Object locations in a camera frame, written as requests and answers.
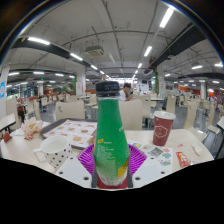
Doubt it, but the white sauce packet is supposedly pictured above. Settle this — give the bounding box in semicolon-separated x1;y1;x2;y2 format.
191;143;203;157

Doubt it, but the white side table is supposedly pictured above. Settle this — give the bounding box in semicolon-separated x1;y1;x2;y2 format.
0;112;17;134

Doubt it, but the red sauce packet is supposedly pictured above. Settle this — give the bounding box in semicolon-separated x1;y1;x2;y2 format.
175;151;191;168

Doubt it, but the colourful printed flyer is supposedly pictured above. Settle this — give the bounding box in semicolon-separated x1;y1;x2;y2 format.
128;139;174;167

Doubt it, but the person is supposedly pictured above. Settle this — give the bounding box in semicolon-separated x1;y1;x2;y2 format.
118;82;134;102

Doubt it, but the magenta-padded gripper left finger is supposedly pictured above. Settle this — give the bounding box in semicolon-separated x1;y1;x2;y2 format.
54;143;98;189

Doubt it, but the red paper cup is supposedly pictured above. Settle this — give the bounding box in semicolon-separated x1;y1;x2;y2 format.
152;110;177;147

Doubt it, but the dark brown food tray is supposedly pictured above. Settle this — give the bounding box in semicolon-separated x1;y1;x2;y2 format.
39;117;98;150

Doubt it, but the beige chair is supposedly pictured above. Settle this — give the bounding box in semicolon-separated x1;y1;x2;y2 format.
118;98;144;132
54;99;86;122

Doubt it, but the group of beige chairs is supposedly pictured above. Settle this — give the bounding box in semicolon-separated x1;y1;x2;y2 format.
4;93;224;158

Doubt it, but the green drink bottle black cap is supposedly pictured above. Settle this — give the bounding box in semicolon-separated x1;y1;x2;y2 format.
92;80;131;187

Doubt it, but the white polka-dot mug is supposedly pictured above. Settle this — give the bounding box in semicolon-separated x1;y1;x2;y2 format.
32;134;73;169

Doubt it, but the ceiling air conditioner unit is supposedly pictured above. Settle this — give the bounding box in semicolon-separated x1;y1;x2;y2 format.
84;44;105;58

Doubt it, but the white banner blue sign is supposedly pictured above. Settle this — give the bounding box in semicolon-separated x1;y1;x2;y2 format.
0;64;10;119

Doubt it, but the clear food wrapper bag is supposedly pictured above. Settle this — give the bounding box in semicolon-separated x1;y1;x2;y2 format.
20;116;44;141

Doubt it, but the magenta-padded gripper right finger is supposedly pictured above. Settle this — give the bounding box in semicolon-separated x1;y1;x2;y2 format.
125;144;168;189

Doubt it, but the group of ceiling lights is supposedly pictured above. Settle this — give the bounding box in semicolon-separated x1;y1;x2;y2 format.
6;6;224;88

